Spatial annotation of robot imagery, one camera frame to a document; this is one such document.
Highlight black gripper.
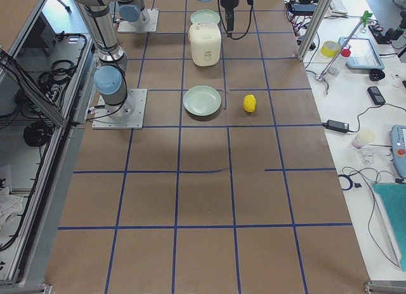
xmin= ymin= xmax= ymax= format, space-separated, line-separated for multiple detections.
xmin=219 ymin=0 xmax=254 ymax=32

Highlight white rice cooker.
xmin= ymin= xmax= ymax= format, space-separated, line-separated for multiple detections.
xmin=188 ymin=22 xmax=221 ymax=67

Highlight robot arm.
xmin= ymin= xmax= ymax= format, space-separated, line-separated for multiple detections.
xmin=118 ymin=0 xmax=150 ymax=27
xmin=74 ymin=0 xmax=254 ymax=80

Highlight green plate near arm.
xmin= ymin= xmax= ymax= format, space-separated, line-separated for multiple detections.
xmin=183 ymin=85 xmax=222 ymax=117
xmin=190 ymin=10 xmax=220 ymax=24

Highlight black laptop charger brick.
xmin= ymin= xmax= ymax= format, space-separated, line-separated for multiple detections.
xmin=289 ymin=4 xmax=317 ymax=16

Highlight yellow toy potato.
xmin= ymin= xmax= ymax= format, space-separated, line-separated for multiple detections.
xmin=242 ymin=94 xmax=257 ymax=113

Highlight yellow tape roll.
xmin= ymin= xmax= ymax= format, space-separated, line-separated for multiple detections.
xmin=320 ymin=41 xmax=341 ymax=58

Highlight red cap bottle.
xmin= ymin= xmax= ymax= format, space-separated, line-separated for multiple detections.
xmin=329 ymin=48 xmax=351 ymax=76

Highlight metal rod with green clip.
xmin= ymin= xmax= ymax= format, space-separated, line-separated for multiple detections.
xmin=315 ymin=11 xmax=372 ymax=81

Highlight blue teach pendant tablet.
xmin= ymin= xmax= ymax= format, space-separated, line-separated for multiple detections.
xmin=346 ymin=37 xmax=384 ymax=70

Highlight black power adapter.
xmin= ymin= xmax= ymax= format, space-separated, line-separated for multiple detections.
xmin=322 ymin=119 xmax=350 ymax=133

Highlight black round cap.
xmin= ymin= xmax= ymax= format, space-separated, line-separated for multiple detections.
xmin=369 ymin=69 xmax=386 ymax=82

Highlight black phone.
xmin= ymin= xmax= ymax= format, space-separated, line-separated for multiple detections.
xmin=367 ymin=86 xmax=386 ymax=105

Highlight plastic cup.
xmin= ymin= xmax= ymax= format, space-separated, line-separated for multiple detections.
xmin=351 ymin=129 xmax=375 ymax=149

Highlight teal cutting mat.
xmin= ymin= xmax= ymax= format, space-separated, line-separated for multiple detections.
xmin=373 ymin=184 xmax=405 ymax=271

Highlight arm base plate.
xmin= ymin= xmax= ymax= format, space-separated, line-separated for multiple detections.
xmin=118 ymin=5 xmax=159 ymax=33
xmin=91 ymin=89 xmax=148 ymax=130

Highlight aluminium frame post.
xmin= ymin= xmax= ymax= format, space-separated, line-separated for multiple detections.
xmin=297 ymin=0 xmax=332 ymax=62

